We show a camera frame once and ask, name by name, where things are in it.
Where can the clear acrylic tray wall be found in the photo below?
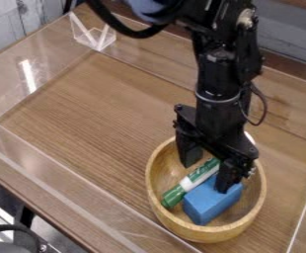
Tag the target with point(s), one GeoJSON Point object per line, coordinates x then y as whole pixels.
{"type": "Point", "coordinates": [100, 222]}

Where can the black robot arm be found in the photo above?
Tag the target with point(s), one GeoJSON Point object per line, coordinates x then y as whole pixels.
{"type": "Point", "coordinates": [222, 26]}

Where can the blue rectangular block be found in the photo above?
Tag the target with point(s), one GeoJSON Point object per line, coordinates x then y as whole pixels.
{"type": "Point", "coordinates": [203, 203]}

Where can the green white marker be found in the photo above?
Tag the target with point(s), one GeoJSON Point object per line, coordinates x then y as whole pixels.
{"type": "Point", "coordinates": [173, 196]}

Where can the clear acrylic corner bracket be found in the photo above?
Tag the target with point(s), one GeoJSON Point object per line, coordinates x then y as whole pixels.
{"type": "Point", "coordinates": [98, 39]}

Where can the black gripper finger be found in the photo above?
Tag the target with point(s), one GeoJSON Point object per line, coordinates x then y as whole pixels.
{"type": "Point", "coordinates": [229, 176]}
{"type": "Point", "coordinates": [189, 149]}

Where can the brown wooden bowl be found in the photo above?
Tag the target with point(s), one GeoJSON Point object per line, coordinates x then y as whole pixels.
{"type": "Point", "coordinates": [163, 172]}

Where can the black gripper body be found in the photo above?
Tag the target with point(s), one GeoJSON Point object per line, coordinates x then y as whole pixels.
{"type": "Point", "coordinates": [215, 123]}

